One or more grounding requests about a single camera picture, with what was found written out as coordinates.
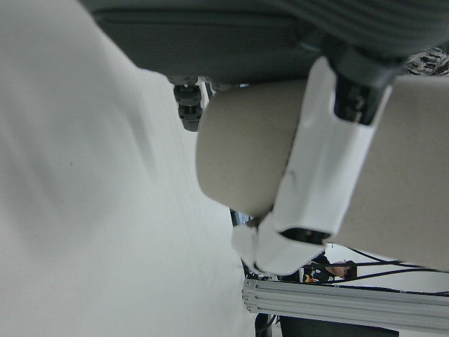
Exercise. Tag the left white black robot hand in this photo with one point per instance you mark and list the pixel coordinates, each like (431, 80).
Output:
(217, 38)

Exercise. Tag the small beige paper cup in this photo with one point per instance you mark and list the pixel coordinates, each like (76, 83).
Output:
(245, 151)

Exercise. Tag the person in black jacket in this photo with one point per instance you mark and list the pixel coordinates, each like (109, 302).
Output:
(326, 272)

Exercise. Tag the aluminium profile rail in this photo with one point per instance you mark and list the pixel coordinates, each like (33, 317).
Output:
(333, 302)

